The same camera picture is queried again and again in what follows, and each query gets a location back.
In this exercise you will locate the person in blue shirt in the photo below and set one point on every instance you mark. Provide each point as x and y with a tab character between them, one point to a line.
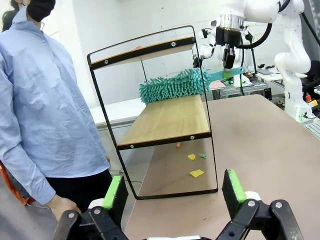
50	87

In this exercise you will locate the black frame wooden shelf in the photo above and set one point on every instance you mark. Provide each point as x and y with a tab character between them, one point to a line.
170	120

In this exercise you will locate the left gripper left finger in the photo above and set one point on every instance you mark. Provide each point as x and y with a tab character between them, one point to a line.
115	200

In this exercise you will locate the pink sheet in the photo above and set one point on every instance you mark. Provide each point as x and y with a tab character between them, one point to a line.
217	85

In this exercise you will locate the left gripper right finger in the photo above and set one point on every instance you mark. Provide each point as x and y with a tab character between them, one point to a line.
232	192

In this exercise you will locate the aluminium frame workbench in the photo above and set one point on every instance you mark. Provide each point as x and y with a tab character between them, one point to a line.
250	90

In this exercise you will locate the teal microfibre duster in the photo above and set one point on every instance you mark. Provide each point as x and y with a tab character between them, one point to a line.
170	87

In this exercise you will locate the red paper scrap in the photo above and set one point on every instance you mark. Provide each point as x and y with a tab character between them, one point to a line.
138	47

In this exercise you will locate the yellow red emergency stop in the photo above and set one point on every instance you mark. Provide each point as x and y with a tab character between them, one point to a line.
312	101

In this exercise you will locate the black face mask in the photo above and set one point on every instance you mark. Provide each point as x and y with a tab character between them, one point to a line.
40	10

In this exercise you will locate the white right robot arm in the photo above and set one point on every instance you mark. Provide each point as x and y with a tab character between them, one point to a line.
292	57

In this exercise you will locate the person's right hand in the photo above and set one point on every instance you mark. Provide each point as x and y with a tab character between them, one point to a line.
61	203

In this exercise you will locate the large white desk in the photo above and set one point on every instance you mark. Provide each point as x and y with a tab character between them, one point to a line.
120	110

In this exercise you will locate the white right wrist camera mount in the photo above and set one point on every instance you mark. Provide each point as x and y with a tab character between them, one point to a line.
206	51

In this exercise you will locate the orange fabric item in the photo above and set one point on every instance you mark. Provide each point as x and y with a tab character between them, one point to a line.
25	200

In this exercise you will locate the green paper scrap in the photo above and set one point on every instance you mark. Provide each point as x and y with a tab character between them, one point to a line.
203	156

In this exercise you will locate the yellow paper scrap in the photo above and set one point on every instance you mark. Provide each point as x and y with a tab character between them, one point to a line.
192	157
196	173

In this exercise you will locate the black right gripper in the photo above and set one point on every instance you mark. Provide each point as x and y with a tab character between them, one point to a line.
228	35

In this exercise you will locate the person's right forearm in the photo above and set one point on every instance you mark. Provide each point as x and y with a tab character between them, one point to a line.
27	175

